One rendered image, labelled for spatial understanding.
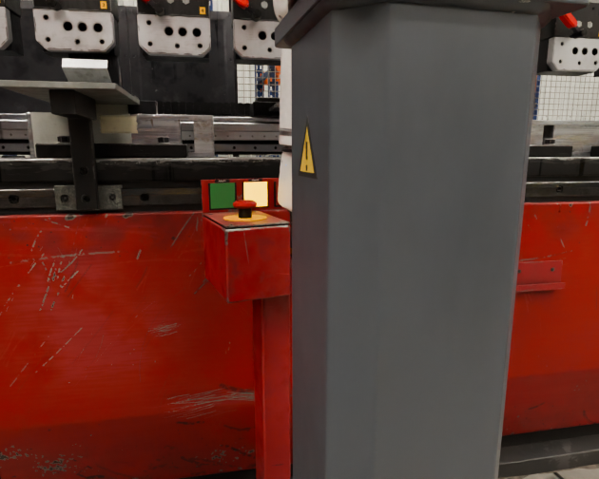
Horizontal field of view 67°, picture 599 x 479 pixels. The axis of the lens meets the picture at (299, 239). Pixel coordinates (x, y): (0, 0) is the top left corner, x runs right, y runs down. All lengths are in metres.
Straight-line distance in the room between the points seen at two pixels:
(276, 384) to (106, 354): 0.40
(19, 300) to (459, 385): 0.89
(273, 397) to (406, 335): 0.55
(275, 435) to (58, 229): 0.58
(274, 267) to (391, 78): 0.46
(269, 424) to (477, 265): 0.61
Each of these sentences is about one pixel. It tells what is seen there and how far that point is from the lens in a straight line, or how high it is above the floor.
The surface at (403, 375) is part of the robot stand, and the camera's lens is 0.35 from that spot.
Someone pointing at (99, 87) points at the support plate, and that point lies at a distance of 0.85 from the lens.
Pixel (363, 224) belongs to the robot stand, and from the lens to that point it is 0.31.
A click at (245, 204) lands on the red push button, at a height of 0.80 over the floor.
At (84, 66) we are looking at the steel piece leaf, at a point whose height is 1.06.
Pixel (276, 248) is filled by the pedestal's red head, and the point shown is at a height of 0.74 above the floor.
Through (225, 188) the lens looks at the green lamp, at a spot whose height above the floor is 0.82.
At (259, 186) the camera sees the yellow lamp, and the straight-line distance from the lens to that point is 0.84.
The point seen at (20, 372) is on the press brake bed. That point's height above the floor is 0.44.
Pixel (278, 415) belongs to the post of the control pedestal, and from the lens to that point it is 0.88.
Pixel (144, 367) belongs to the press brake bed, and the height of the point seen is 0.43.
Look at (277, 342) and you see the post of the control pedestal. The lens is 0.81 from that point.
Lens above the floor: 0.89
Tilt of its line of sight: 11 degrees down
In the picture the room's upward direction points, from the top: straight up
